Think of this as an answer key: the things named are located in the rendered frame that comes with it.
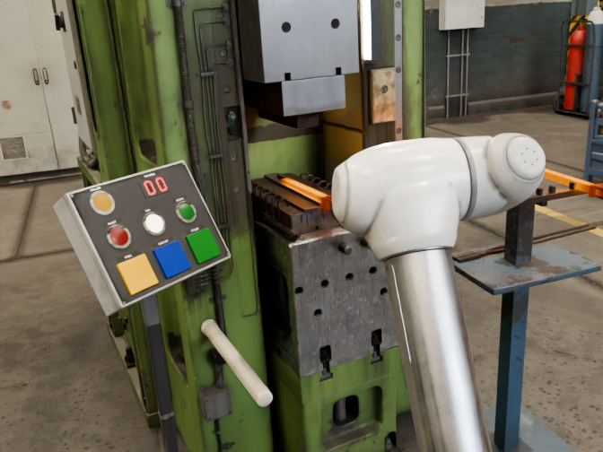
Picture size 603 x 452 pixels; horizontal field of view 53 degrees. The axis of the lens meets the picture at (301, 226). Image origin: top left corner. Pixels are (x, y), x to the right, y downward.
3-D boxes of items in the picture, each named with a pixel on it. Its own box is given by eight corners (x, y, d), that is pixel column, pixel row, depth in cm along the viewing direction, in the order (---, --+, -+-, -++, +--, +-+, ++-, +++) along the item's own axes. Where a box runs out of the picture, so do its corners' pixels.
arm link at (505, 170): (501, 149, 107) (427, 157, 105) (555, 109, 90) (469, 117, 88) (516, 221, 105) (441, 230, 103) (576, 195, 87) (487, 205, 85)
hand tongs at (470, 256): (588, 225, 222) (588, 222, 222) (597, 229, 218) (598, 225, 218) (451, 259, 201) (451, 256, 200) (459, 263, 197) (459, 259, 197)
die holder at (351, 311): (400, 344, 205) (399, 219, 190) (299, 378, 189) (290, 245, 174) (321, 285, 252) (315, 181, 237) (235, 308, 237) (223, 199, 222)
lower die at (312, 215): (350, 222, 189) (349, 196, 186) (292, 236, 181) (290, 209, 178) (291, 192, 225) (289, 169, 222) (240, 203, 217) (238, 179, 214)
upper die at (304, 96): (345, 108, 177) (345, 74, 174) (284, 117, 169) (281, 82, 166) (284, 95, 213) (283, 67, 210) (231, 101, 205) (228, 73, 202)
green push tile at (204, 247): (221, 253, 154) (209, 227, 154) (199, 263, 148) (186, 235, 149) (218, 256, 155) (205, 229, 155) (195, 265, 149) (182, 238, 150)
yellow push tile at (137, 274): (159, 282, 139) (145, 253, 139) (132, 294, 134) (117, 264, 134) (155, 284, 140) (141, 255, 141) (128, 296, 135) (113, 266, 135)
